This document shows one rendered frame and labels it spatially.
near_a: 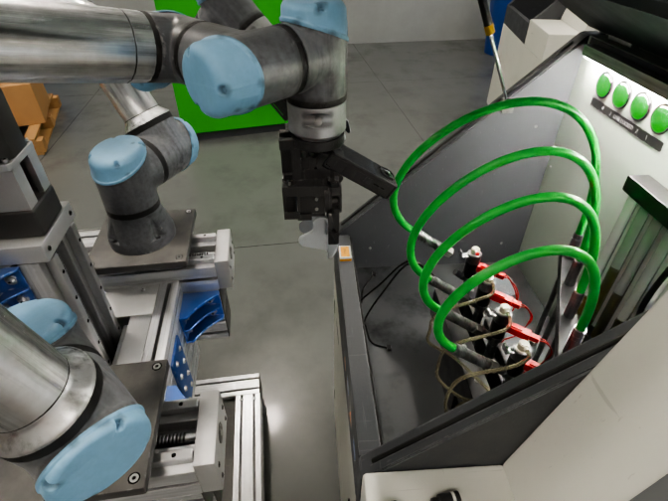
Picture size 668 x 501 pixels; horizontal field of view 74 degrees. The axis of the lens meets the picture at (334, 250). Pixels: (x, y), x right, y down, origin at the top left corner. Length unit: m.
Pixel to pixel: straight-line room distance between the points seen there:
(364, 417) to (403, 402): 0.19
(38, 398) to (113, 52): 0.34
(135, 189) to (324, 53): 0.62
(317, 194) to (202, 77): 0.22
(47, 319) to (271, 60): 0.41
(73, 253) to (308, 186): 0.51
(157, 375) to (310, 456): 1.13
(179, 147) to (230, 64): 0.67
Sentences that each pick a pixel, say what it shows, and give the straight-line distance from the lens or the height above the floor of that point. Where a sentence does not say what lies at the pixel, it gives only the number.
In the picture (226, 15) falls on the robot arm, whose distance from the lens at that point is 0.88.
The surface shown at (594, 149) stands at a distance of 0.89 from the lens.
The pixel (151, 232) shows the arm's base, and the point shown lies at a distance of 1.08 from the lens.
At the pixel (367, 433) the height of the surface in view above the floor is 0.95.
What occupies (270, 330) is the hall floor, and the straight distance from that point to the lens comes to 2.25.
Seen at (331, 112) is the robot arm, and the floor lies 1.47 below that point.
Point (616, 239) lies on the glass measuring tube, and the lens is 0.99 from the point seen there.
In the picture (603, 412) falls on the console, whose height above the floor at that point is 1.20.
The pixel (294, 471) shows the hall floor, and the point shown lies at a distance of 1.85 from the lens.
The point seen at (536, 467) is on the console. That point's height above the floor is 1.05.
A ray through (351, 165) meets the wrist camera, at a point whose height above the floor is 1.39.
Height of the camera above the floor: 1.67
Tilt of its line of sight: 38 degrees down
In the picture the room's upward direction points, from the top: straight up
